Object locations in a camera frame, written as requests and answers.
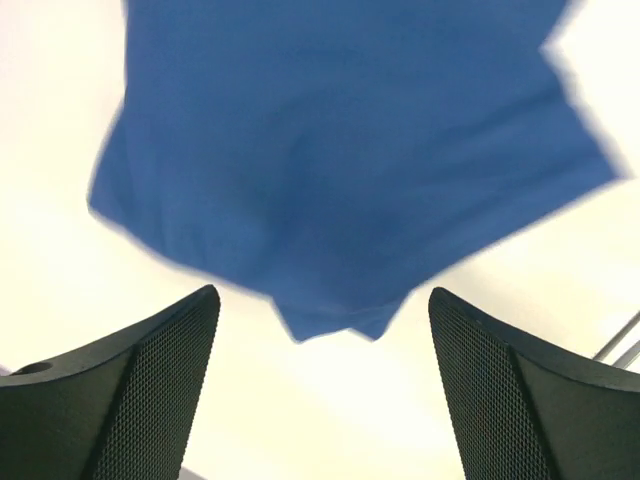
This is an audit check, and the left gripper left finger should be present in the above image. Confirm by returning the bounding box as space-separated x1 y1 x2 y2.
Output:
1 285 220 480

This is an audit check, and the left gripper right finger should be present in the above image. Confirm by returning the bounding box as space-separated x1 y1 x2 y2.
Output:
429 287 639 480

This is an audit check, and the blue surgical drape cloth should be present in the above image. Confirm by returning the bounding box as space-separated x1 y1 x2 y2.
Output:
88 1 618 341

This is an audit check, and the aluminium front rail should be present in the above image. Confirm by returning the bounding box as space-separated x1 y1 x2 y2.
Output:
593 312 639 370

